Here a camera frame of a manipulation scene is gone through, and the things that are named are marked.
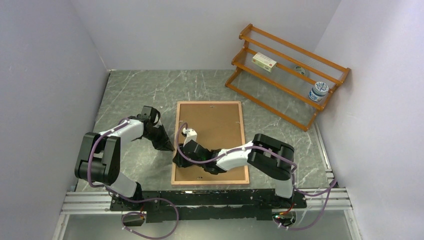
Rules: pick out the blue white round jar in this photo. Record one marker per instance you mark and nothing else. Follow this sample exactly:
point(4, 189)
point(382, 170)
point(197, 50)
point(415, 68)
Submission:
point(318, 91)

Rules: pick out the pink wooden photo frame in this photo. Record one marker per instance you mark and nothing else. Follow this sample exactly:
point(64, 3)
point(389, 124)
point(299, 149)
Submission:
point(245, 142)

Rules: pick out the orange wooden shelf rack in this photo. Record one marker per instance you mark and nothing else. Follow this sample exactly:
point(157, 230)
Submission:
point(283, 76)

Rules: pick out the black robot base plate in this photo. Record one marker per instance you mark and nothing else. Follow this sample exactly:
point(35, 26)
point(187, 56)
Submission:
point(259, 204)

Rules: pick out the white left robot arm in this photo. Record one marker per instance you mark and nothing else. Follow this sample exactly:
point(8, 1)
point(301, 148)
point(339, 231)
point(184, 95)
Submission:
point(99, 157)

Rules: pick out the white green small box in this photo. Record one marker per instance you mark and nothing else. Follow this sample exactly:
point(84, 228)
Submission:
point(264, 62)

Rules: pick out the aluminium rail frame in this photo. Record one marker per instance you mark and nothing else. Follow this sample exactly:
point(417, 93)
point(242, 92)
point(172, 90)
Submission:
point(318, 199)

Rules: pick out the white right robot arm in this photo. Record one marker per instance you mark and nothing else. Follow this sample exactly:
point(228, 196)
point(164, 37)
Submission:
point(272, 157)

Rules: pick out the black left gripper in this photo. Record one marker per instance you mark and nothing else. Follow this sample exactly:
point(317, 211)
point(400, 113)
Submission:
point(164, 144)

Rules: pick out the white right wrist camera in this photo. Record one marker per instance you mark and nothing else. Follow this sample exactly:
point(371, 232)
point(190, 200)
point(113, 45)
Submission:
point(189, 135)

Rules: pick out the brown cardboard backing board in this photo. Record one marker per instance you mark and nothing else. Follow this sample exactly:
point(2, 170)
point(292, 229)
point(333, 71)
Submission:
point(215, 132)

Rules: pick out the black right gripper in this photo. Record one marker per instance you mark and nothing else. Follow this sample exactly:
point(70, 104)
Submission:
point(180, 160)

